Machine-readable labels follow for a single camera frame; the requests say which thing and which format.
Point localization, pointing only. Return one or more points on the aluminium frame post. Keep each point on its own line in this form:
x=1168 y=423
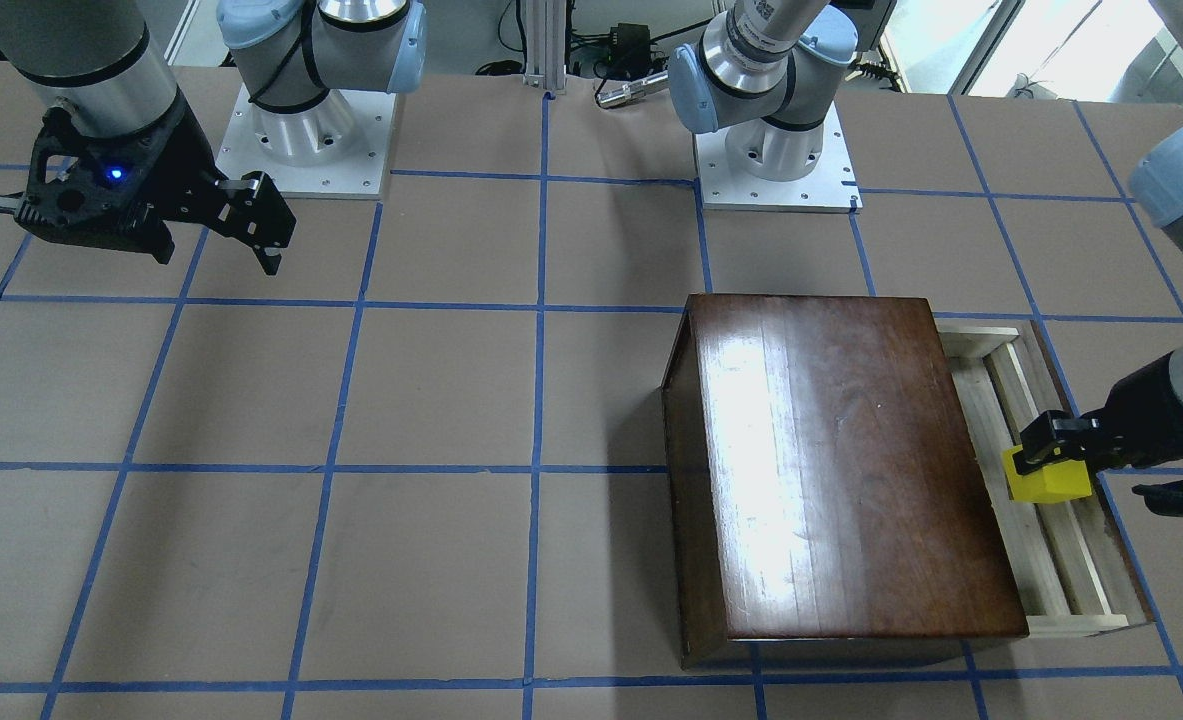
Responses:
x=544 y=27

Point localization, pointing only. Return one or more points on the yellow block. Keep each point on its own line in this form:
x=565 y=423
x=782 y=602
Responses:
x=1061 y=486

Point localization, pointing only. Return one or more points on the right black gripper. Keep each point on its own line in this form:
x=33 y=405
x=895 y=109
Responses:
x=180 y=157

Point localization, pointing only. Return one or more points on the light wood drawer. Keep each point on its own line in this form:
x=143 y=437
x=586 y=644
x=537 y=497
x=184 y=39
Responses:
x=1074 y=576

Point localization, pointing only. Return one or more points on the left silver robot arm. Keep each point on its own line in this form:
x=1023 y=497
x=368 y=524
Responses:
x=987 y=208

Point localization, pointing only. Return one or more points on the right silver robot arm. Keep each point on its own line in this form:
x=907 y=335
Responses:
x=98 y=55

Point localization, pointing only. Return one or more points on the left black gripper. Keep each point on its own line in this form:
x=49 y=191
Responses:
x=1141 y=403

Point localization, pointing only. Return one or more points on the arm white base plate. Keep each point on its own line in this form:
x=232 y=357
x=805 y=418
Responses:
x=338 y=150
x=758 y=167

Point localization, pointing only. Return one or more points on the dark wooden drawer cabinet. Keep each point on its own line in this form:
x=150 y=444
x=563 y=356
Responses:
x=828 y=505

